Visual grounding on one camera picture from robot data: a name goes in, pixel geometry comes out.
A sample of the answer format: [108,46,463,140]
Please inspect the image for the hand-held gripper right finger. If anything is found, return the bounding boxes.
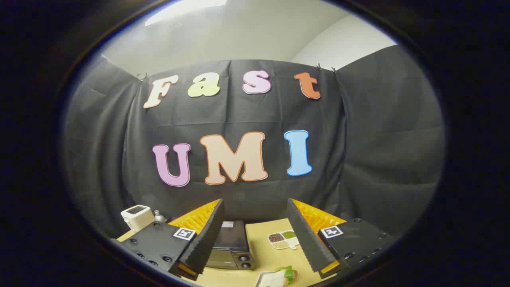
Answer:
[286,198,399,279]

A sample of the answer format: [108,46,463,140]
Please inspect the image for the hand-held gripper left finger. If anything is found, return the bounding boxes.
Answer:
[111,199,225,281]

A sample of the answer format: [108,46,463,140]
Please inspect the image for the black toaster oven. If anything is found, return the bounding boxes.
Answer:
[205,220,256,271]

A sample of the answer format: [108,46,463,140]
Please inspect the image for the lettuce sandwich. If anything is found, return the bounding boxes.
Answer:
[260,266,298,287]

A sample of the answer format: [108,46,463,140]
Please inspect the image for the white bread toaster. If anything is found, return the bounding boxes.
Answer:
[121,205,155,232]

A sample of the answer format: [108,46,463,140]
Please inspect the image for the white divided grain dish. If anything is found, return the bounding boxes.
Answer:
[268,230,300,250]

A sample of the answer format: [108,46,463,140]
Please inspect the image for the white ribbed oblong plate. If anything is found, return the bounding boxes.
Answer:
[254,271,279,287]

